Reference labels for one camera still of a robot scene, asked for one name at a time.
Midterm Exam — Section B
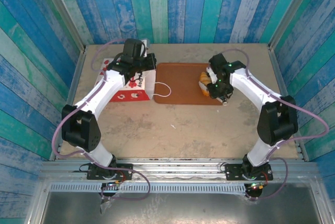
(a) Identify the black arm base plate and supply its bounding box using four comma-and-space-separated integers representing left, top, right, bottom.
86, 163, 134, 181
225, 163, 274, 182

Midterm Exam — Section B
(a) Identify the aluminium mounting rail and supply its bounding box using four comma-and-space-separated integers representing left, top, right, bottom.
39, 157, 321, 183

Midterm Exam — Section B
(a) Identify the slotted white cable duct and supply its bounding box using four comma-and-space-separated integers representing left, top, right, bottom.
48, 183, 248, 194

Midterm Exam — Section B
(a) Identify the steel sheet panel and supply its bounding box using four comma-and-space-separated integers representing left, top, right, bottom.
39, 191, 325, 224

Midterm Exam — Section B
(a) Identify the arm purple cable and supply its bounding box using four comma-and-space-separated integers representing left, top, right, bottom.
221, 48, 330, 156
52, 38, 128, 161

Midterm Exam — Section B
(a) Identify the striped croissant fake bread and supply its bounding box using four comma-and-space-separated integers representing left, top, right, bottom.
198, 71, 211, 97

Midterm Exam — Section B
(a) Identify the brown plastic tray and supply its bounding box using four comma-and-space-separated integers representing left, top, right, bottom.
153, 62, 226, 106

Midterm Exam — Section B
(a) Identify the aluminium frame post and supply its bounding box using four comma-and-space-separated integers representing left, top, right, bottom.
36, 0, 87, 53
268, 0, 321, 51

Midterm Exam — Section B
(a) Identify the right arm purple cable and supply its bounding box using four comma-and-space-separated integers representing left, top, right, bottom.
221, 48, 330, 156

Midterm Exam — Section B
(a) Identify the purple cable loop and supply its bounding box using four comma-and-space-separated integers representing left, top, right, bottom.
245, 157, 290, 203
100, 167, 152, 200

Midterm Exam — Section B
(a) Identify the red and white paper bag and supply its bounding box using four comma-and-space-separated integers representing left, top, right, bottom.
92, 58, 172, 103

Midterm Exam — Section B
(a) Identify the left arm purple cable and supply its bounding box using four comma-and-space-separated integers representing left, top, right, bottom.
52, 38, 128, 161

